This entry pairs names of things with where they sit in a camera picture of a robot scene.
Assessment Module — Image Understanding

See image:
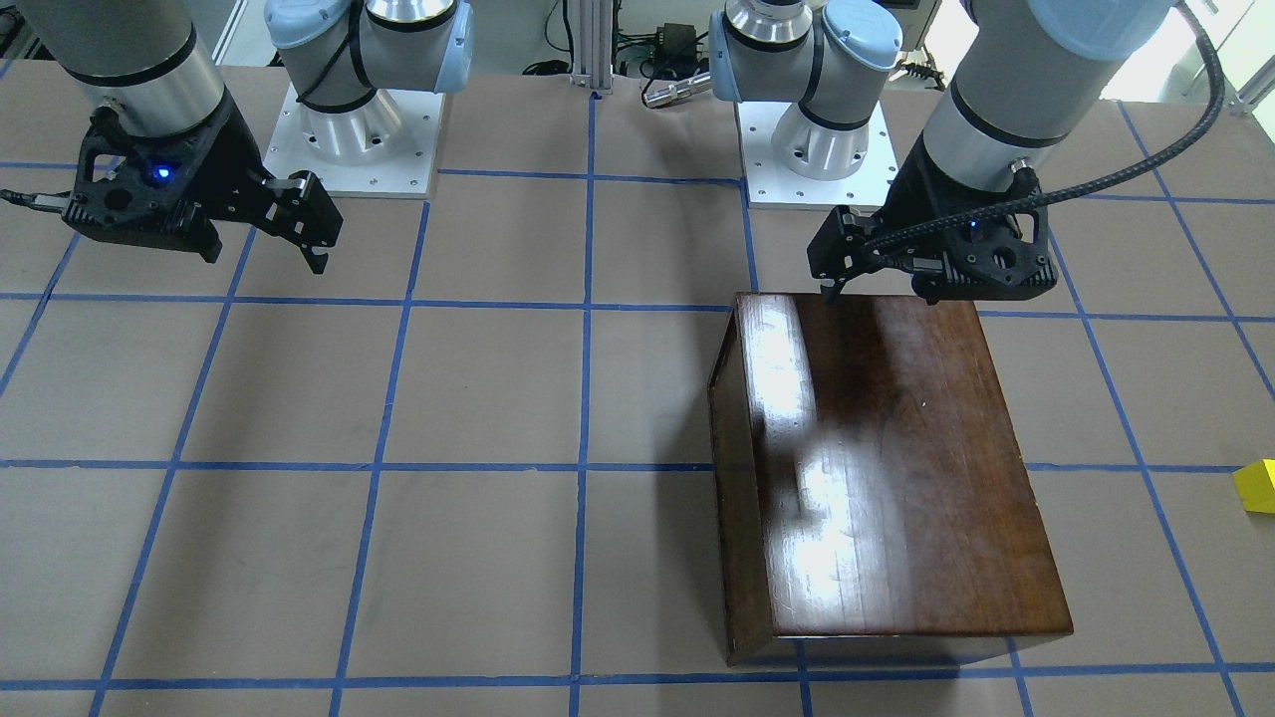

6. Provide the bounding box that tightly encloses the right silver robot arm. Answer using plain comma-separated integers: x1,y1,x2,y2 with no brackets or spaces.
3,1,474,274

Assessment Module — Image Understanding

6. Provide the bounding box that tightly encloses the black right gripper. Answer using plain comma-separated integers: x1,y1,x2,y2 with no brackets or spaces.
195,92,346,274

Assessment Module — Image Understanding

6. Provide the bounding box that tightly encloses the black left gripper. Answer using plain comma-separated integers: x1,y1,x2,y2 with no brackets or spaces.
810,165,924,304

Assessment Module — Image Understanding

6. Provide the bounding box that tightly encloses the silver cylindrical tool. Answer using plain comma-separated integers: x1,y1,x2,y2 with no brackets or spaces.
641,71,713,110

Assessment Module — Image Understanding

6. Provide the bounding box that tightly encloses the dark wooden drawer box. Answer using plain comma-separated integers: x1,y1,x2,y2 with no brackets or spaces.
708,292,1074,666

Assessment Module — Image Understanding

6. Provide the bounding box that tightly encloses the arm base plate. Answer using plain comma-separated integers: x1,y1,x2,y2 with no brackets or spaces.
263,87,449,199
736,102,898,214

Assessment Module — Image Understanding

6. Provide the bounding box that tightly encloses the yellow block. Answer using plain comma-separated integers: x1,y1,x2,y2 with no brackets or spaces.
1230,458,1275,515

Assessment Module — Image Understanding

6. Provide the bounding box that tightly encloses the aluminium frame post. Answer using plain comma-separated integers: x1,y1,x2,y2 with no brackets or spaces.
562,1,618,100

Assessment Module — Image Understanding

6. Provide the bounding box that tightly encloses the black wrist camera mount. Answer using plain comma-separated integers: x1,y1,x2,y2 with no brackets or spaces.
61,106,221,263

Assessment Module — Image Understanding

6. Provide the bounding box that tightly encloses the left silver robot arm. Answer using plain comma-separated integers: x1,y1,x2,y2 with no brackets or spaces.
708,1,1170,302

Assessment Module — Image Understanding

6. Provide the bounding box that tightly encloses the black braided cable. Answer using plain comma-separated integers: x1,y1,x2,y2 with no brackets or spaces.
863,22,1227,253

